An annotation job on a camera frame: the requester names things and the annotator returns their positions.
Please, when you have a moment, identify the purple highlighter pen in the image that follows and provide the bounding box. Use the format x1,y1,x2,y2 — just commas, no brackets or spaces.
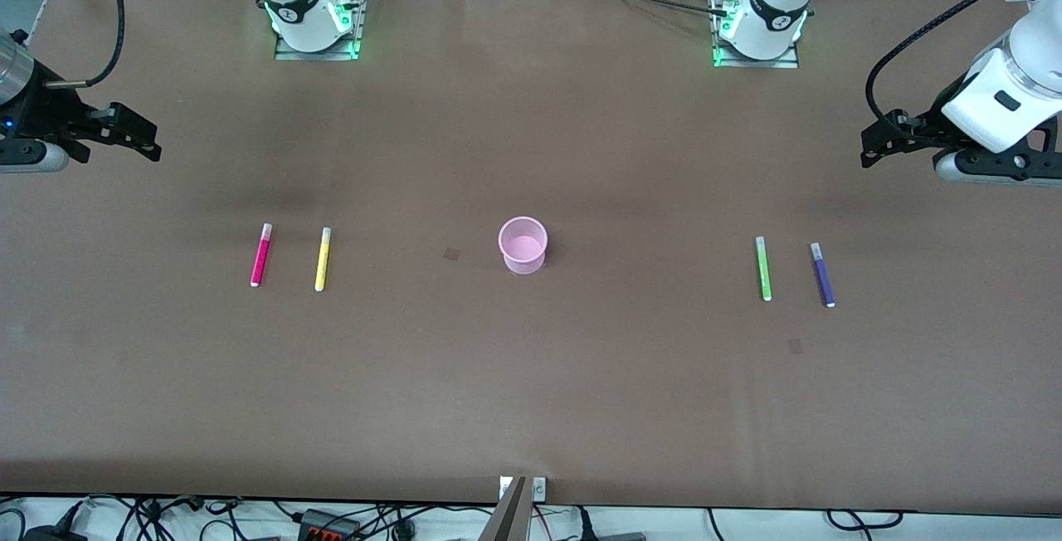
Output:
810,242,837,309

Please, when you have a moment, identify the pink highlighter pen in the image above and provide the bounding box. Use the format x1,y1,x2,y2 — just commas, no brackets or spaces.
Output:
250,223,274,288

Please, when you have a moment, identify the pink cup holder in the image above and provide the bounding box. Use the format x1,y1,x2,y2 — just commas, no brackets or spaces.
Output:
498,216,549,275

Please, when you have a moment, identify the green highlighter pen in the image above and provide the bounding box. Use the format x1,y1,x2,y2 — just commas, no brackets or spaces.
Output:
754,236,773,303

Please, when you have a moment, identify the yellow highlighter pen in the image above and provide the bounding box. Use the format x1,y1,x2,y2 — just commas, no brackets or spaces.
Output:
314,227,333,293

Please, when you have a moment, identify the black orange power strip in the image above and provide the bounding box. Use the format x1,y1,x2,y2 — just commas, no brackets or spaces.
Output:
297,509,363,541

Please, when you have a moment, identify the black floor plug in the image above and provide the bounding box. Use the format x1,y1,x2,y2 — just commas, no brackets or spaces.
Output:
576,508,648,541

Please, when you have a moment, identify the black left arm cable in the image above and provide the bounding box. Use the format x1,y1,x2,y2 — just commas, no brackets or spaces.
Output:
865,0,1062,135

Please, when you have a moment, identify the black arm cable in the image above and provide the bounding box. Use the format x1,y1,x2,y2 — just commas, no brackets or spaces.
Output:
46,0,126,90
865,0,1062,135

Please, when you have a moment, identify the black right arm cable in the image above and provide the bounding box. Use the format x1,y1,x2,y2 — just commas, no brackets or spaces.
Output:
46,0,126,90

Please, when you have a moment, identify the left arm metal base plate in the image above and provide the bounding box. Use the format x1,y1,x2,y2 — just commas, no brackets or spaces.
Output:
710,0,801,70

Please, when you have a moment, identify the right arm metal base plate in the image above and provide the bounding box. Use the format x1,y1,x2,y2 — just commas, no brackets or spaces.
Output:
273,0,368,61

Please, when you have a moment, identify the black looped floor cable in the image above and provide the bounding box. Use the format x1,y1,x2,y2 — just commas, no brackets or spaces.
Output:
825,509,907,532

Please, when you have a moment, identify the metal table edge bracket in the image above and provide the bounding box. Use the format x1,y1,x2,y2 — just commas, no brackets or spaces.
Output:
498,475,548,502

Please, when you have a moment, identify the brown camera mount bar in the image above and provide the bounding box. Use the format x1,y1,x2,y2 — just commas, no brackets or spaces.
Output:
476,476,532,541

